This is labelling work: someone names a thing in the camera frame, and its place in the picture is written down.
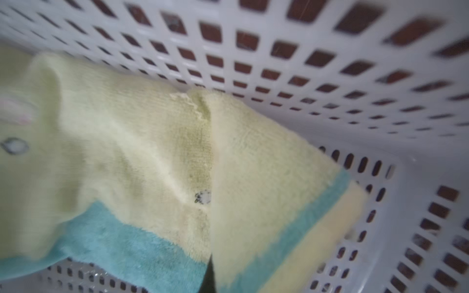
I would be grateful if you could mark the white plastic basket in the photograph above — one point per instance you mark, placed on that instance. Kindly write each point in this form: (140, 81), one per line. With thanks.
(382, 87)

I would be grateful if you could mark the yellow teal whale towel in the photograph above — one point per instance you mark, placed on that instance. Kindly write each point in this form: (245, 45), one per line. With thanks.
(160, 187)

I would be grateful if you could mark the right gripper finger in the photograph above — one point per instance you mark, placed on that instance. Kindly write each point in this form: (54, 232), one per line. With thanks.
(208, 284)

